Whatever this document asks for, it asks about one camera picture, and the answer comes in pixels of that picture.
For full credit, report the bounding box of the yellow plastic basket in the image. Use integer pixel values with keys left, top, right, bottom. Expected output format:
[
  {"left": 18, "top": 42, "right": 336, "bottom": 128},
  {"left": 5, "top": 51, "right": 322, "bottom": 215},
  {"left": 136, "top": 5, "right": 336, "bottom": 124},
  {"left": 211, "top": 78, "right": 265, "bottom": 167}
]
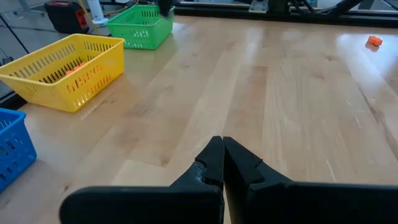
[{"left": 0, "top": 33, "right": 126, "bottom": 113}]

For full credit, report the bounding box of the white post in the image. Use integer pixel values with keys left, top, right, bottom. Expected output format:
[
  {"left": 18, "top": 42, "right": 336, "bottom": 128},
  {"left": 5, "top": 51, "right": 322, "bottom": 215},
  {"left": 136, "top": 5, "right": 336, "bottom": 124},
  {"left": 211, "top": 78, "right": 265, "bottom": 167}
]
[{"left": 86, "top": 0, "right": 109, "bottom": 26}]

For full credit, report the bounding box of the green plastic basket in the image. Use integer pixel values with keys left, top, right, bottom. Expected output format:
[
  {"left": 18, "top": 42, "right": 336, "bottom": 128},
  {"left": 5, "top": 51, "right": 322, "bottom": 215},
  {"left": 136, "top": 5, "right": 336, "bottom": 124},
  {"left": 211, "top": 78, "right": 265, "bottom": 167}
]
[{"left": 104, "top": 4, "right": 175, "bottom": 50}]

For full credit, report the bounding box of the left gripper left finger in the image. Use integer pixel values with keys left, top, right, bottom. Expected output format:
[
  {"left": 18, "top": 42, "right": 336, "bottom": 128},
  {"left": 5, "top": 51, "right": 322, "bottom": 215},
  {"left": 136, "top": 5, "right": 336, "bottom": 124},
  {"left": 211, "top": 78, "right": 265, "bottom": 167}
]
[{"left": 59, "top": 136, "right": 224, "bottom": 224}]

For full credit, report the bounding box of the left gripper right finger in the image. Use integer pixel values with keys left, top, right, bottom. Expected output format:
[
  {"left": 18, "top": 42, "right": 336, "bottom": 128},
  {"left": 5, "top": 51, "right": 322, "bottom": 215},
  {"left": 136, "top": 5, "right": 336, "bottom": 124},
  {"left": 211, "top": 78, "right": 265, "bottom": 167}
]
[{"left": 223, "top": 136, "right": 398, "bottom": 224}]

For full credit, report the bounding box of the black computer tower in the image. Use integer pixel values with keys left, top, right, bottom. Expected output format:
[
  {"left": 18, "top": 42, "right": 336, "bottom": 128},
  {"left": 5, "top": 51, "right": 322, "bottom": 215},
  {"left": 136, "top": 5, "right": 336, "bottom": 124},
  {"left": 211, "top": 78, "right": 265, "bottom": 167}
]
[{"left": 44, "top": 1, "right": 90, "bottom": 34}]

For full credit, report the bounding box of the orange toy skeleton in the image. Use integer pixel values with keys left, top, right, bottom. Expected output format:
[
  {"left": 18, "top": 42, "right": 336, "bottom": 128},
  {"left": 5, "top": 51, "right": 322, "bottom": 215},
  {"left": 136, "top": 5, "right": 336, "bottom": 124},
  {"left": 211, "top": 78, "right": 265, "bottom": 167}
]
[
  {"left": 65, "top": 61, "right": 88, "bottom": 76},
  {"left": 368, "top": 35, "right": 384, "bottom": 47}
]

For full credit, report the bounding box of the blue plastic basket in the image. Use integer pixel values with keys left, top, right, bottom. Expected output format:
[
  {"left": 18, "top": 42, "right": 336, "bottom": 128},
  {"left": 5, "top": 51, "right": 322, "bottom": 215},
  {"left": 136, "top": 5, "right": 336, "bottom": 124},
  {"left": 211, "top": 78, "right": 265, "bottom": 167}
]
[{"left": 0, "top": 108, "right": 37, "bottom": 194}]

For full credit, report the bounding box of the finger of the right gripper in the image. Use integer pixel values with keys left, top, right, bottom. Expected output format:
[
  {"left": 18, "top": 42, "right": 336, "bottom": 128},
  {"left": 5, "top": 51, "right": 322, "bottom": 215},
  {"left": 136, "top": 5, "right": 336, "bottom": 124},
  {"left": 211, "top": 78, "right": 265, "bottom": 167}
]
[{"left": 157, "top": 0, "right": 175, "bottom": 18}]

